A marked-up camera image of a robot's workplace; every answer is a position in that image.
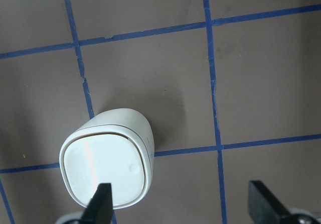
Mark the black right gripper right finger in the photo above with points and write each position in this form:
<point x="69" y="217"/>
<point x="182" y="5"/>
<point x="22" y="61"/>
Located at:
<point x="265" y="208"/>

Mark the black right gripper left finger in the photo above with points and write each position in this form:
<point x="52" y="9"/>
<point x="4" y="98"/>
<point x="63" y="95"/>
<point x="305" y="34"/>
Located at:
<point x="100" y="208"/>

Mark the white trash can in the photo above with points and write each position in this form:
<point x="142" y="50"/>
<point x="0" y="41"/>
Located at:
<point x="115" y="147"/>

